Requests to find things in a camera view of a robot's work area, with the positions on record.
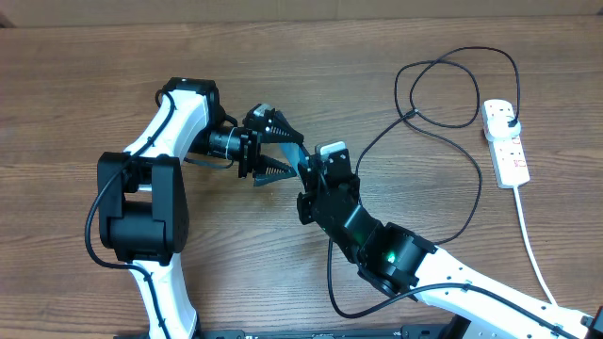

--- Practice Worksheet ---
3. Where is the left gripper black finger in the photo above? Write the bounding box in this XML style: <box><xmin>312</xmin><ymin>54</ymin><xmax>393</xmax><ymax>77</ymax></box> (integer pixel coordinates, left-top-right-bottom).
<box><xmin>258</xmin><ymin>110</ymin><xmax>304</xmax><ymax>144</ymax></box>
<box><xmin>253</xmin><ymin>155</ymin><xmax>297</xmax><ymax>186</ymax></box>

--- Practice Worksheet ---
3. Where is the blue Samsung Galaxy smartphone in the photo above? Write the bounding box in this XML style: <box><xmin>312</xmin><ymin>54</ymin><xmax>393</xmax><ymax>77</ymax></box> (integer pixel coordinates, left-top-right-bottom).
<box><xmin>280</xmin><ymin>143</ymin><xmax>310</xmax><ymax>171</ymax></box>

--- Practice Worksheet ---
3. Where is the black USB charging cable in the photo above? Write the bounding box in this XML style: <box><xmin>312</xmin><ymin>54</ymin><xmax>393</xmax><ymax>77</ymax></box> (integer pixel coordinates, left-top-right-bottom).
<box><xmin>353</xmin><ymin>45</ymin><xmax>522</xmax><ymax>246</ymax></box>

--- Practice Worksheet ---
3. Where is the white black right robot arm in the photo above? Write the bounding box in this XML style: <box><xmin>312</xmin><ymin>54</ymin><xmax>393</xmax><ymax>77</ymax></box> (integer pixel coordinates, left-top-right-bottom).
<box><xmin>297</xmin><ymin>148</ymin><xmax>602</xmax><ymax>338</ymax></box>

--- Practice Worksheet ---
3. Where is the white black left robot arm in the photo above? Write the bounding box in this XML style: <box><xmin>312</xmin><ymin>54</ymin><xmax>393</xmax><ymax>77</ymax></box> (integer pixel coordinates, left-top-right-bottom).
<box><xmin>84</xmin><ymin>77</ymin><xmax>303</xmax><ymax>338</ymax></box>

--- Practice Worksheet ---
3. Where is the white charger plug adapter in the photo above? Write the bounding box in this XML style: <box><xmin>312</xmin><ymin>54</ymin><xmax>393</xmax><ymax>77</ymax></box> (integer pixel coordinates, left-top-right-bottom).
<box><xmin>484</xmin><ymin>118</ymin><xmax>522</xmax><ymax>142</ymax></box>

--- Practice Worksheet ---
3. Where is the white power strip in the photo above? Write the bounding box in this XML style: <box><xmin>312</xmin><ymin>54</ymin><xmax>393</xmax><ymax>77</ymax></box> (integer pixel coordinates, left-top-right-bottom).
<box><xmin>481</xmin><ymin>99</ymin><xmax>530</xmax><ymax>188</ymax></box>

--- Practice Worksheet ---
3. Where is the white power strip cord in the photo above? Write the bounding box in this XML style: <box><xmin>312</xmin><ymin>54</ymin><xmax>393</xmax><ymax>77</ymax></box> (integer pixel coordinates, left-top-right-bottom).
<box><xmin>512</xmin><ymin>186</ymin><xmax>560</xmax><ymax>307</ymax></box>

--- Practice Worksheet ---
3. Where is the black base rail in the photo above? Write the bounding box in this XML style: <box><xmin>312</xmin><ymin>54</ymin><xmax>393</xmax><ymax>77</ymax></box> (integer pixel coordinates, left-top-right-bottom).
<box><xmin>112</xmin><ymin>323</ymin><xmax>467</xmax><ymax>339</ymax></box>

